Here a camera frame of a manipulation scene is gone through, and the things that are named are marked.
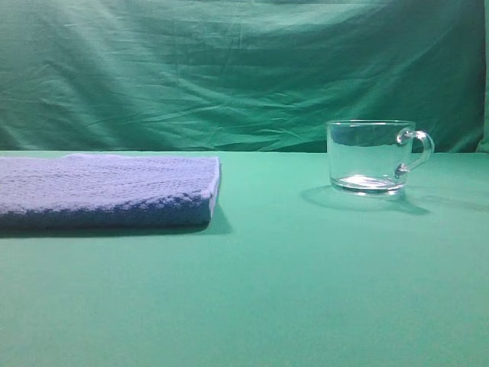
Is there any transparent glass cup with handle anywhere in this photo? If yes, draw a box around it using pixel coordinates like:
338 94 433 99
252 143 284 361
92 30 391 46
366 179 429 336
325 119 435 196

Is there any folded blue towel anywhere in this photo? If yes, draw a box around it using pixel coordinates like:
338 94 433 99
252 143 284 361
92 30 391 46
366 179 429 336
1 154 221 229

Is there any green backdrop cloth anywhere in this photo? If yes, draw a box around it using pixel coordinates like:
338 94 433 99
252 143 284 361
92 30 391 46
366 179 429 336
1 1 488 153

